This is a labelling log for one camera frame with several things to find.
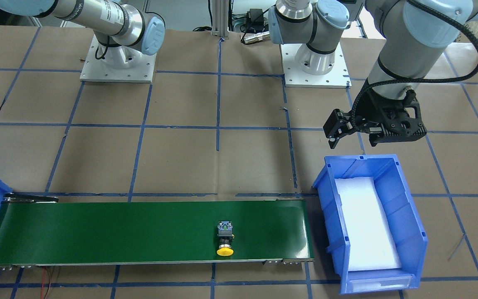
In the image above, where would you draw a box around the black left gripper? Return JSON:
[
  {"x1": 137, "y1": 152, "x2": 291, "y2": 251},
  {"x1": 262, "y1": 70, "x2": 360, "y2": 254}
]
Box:
[{"x1": 323, "y1": 85, "x2": 427, "y2": 149}]

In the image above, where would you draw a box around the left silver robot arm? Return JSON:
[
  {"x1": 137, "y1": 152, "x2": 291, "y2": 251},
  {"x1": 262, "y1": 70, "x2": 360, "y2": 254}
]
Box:
[{"x1": 268, "y1": 0, "x2": 478, "y2": 148}]

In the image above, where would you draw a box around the black power adapter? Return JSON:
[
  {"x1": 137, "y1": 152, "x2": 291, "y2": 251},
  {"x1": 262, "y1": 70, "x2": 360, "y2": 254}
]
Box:
[{"x1": 246, "y1": 8, "x2": 264, "y2": 23}]

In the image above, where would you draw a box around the green conveyor belt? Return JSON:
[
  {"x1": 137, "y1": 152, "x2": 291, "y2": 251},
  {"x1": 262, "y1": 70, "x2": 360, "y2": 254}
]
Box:
[{"x1": 0, "y1": 199, "x2": 314, "y2": 267}]

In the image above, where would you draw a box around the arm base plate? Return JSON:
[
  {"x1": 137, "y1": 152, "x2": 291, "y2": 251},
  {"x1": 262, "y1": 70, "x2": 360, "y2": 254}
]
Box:
[
  {"x1": 280, "y1": 44, "x2": 351, "y2": 88},
  {"x1": 80, "y1": 36, "x2": 157, "y2": 83}
]

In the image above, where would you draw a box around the aluminium frame post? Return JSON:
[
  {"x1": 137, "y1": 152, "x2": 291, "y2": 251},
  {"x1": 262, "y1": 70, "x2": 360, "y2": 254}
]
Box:
[{"x1": 209, "y1": 0, "x2": 232, "y2": 39}]

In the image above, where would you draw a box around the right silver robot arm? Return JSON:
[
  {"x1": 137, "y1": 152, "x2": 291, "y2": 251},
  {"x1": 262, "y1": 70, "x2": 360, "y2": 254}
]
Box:
[{"x1": 0, "y1": 0, "x2": 166, "y2": 73}]

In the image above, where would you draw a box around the white foam pad bin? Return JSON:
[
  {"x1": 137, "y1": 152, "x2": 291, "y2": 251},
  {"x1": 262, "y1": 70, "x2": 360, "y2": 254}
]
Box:
[{"x1": 335, "y1": 177, "x2": 401, "y2": 271}]

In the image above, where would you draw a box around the yellow push button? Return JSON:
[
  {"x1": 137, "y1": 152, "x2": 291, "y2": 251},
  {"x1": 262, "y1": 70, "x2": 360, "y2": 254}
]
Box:
[{"x1": 216, "y1": 220, "x2": 234, "y2": 257}]

